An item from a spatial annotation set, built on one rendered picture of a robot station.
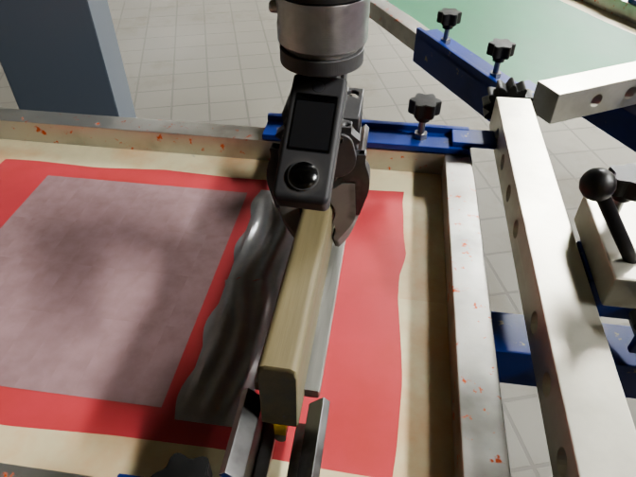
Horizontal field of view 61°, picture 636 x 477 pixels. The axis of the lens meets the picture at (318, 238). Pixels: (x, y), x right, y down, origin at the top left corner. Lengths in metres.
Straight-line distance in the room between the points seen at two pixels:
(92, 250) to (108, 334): 0.14
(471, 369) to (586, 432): 0.12
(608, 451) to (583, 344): 0.10
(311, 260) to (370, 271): 0.19
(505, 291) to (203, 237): 1.48
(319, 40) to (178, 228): 0.37
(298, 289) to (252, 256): 0.22
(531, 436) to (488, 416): 1.20
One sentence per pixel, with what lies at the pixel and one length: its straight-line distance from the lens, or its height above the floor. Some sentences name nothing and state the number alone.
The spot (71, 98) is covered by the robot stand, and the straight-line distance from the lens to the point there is 1.18.
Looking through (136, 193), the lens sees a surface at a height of 0.96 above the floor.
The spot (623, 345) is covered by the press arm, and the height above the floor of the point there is 0.92.
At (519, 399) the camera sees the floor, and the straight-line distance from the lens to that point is 1.76.
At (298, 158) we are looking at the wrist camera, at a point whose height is 1.17.
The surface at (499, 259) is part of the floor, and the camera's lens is 2.15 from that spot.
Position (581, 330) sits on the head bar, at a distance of 0.53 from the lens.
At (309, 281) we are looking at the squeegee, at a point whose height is 1.09.
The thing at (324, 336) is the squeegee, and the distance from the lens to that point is 0.50.
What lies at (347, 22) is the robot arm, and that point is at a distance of 0.44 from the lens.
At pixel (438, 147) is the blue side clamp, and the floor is 1.00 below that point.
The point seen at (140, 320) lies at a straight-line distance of 0.63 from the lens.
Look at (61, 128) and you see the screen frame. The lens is 0.94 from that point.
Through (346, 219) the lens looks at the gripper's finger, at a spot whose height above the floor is 1.07.
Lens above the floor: 1.41
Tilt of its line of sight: 42 degrees down
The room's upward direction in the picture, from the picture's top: straight up
